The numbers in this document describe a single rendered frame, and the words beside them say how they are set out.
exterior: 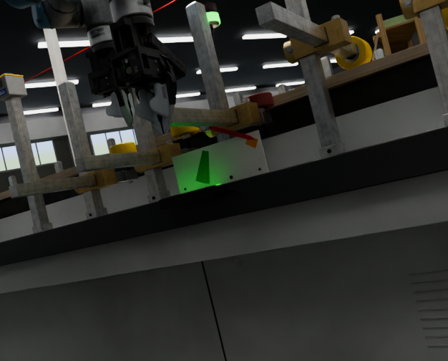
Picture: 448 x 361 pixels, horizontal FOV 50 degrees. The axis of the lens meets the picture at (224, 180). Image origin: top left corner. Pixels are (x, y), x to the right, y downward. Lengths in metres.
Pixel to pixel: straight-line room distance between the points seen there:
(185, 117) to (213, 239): 0.39
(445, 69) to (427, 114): 0.24
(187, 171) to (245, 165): 0.17
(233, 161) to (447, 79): 0.49
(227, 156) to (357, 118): 0.34
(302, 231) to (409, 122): 0.37
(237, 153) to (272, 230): 0.20
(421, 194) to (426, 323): 0.40
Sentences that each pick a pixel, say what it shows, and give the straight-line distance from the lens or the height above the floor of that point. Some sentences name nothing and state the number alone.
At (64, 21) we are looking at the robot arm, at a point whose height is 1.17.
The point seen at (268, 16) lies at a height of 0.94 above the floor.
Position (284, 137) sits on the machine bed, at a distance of 1.32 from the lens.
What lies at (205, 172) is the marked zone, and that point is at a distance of 1.19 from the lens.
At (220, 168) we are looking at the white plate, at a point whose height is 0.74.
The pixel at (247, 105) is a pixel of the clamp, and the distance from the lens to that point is 1.12.
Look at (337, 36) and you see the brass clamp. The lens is 1.05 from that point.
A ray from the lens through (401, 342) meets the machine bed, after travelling 1.34.
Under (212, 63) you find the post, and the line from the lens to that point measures 1.19.
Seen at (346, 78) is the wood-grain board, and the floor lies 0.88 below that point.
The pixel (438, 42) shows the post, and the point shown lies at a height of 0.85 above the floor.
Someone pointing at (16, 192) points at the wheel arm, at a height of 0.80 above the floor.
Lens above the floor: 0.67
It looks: 2 degrees up
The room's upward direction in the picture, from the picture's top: 14 degrees counter-clockwise
